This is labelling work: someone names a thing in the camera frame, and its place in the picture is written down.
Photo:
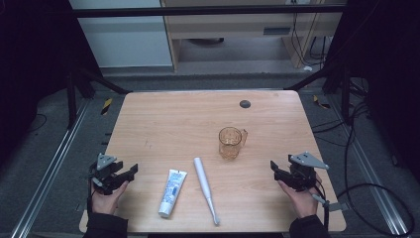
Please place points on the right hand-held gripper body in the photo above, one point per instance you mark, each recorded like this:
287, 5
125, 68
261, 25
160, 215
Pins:
302, 173

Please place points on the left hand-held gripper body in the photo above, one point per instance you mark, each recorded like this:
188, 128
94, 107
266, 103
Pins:
105, 173

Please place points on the clear amber cup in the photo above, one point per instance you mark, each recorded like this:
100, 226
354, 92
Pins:
230, 142

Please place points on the white electric toothbrush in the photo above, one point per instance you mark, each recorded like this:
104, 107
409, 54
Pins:
205, 188

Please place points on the person's right hand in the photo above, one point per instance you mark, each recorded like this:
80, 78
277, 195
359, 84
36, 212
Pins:
302, 201

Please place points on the person's left hand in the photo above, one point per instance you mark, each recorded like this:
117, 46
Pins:
107, 201

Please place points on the grey tape strip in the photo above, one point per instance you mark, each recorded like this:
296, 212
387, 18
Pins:
338, 207
81, 207

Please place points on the white toothpaste tube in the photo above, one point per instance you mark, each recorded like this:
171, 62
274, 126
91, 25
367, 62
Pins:
171, 193

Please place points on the yellow black striped tape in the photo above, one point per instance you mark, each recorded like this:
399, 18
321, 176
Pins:
321, 103
106, 106

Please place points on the dark round table grommet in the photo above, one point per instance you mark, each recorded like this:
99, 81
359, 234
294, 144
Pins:
245, 104

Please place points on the black metal stand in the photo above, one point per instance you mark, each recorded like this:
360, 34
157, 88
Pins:
71, 99
345, 95

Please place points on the small white floor object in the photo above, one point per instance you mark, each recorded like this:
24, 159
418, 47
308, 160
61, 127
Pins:
307, 68

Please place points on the white cabinet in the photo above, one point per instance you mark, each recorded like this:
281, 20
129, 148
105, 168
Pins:
125, 39

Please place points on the light wooden desk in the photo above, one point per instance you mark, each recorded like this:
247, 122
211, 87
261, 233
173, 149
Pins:
231, 28

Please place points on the aluminium floor rail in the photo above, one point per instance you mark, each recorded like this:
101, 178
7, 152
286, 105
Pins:
373, 185
49, 172

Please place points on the black horizontal frame bar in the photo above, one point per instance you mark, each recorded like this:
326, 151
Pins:
204, 11

